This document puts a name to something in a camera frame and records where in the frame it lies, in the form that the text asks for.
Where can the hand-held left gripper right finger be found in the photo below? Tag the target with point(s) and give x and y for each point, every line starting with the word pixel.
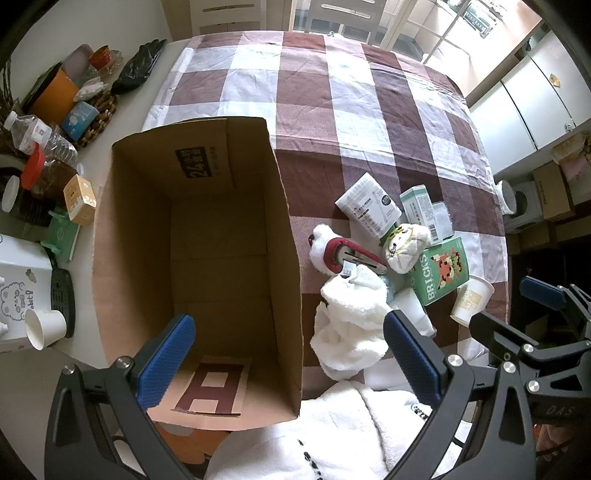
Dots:
pixel 411 360

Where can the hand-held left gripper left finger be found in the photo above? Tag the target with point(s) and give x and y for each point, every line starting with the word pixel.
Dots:
pixel 168 360

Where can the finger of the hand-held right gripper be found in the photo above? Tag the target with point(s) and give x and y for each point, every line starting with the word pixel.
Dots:
pixel 494 332
pixel 542 291

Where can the printed beige paper cup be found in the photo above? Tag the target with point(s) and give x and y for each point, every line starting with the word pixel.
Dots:
pixel 471 300

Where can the white plastic packet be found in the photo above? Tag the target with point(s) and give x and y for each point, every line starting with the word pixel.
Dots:
pixel 411 300

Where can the white fluffy cloth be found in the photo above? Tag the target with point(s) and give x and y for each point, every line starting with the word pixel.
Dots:
pixel 351 323

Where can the brown cardboard box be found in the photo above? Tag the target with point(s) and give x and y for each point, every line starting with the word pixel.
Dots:
pixel 217 277

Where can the round white plush toy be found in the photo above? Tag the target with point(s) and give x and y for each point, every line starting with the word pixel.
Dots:
pixel 406 247

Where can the pink plastic container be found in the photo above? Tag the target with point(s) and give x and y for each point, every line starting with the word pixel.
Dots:
pixel 78 62

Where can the green toy bricks box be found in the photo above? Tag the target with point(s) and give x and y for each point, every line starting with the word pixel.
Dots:
pixel 438 272

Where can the white round appliance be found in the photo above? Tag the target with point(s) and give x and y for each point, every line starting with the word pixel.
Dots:
pixel 521 203

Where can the small cardboard box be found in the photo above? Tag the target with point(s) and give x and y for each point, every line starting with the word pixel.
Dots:
pixel 551 189

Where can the white fleece clothing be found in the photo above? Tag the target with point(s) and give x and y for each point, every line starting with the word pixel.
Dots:
pixel 332 438

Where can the silver foil packet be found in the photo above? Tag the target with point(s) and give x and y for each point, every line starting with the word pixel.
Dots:
pixel 444 221

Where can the black drip tray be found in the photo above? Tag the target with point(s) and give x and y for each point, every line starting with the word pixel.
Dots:
pixel 62 300

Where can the plain white paper cup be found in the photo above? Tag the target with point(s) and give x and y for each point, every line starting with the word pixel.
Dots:
pixel 46 327

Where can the red and white hand tool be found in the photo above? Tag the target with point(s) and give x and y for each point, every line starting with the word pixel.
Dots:
pixel 344 251

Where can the small white plush toy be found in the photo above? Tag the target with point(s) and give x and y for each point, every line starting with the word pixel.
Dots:
pixel 321 251

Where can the green white medicine box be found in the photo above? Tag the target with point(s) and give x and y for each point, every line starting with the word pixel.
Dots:
pixel 420 210

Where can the white cotton swab packet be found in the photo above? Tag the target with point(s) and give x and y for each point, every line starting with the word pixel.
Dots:
pixel 369 205

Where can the green paper box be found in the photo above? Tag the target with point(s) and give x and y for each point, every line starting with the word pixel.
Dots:
pixel 62 235

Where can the white cartoon print water dispenser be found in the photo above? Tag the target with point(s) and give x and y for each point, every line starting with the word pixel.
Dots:
pixel 18 286

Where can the small yellow carton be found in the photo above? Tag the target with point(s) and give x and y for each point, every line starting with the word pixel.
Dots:
pixel 79 199

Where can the white cabinet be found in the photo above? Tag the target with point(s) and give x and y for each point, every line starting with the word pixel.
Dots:
pixel 535 97

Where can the white lid dark jar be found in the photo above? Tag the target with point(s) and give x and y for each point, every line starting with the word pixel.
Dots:
pixel 18 201

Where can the red lid jar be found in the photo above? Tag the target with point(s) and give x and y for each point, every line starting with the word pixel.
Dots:
pixel 46 173

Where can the blue tissue packet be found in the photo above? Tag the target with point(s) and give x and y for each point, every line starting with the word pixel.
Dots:
pixel 79 121

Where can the clear plastic water bottle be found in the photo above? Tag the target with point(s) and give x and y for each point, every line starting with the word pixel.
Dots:
pixel 41 136

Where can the brown white checked tablecloth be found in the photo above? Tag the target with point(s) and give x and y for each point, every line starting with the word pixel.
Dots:
pixel 323 115

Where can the crumpled white tissue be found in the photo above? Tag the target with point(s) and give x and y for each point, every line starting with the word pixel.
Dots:
pixel 92 88

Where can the orange canister with black lid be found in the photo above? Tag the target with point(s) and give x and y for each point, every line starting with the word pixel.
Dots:
pixel 55 97

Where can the black glove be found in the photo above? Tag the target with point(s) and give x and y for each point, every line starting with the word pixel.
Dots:
pixel 138 67

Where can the small orange pot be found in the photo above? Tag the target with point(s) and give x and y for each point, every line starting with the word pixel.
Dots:
pixel 100 56

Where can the white slatted chair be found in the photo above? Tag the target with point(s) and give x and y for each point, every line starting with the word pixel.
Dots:
pixel 231 16
pixel 344 18

